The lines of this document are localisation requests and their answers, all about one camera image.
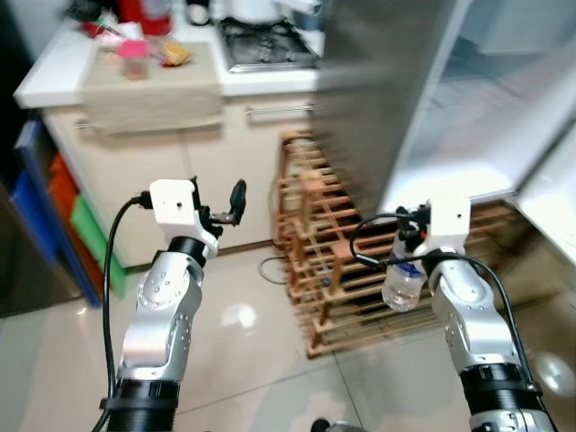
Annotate blue plastic crate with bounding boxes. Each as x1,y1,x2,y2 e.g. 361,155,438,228
13,120,102,309

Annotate orange plastic bin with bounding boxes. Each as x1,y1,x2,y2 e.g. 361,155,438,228
47,153,96,271

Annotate white fridge door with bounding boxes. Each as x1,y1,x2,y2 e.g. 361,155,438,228
515,117,576,264

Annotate green plastic bin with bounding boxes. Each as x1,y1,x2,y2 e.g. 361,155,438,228
70,193,129,296

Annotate red container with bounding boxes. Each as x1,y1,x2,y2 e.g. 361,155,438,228
117,0,174,37

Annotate black stove top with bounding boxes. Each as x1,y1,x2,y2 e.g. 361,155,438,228
219,16,322,73

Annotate yellow snack packet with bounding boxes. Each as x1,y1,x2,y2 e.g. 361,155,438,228
160,40,194,68

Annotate beige cloth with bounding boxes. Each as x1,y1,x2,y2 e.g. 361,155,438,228
81,40,224,136

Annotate clear plastic water bottle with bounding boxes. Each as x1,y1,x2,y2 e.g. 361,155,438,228
382,236,427,312

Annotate black robot foot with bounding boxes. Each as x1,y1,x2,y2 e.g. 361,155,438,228
310,418,361,432

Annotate silver cabinet handle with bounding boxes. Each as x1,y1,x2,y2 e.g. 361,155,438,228
245,103,316,119

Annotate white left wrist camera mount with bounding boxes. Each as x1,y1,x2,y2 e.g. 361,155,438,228
149,179,221,239

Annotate silver grey fridge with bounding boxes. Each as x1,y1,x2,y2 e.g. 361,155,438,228
315,0,576,217

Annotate pink lidded jar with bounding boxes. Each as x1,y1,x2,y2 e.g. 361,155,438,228
117,39,150,80

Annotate white pot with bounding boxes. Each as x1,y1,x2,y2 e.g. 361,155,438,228
220,0,302,25

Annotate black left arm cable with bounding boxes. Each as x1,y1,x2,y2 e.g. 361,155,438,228
101,192,154,432

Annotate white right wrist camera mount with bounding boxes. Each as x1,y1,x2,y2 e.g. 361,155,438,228
423,198,471,258

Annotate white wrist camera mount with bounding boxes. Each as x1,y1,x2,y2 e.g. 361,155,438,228
149,179,221,239
423,198,471,258

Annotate wooden slat rack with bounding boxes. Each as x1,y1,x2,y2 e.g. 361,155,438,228
273,132,518,358

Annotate grey floor cable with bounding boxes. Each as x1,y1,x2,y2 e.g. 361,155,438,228
259,256,291,286

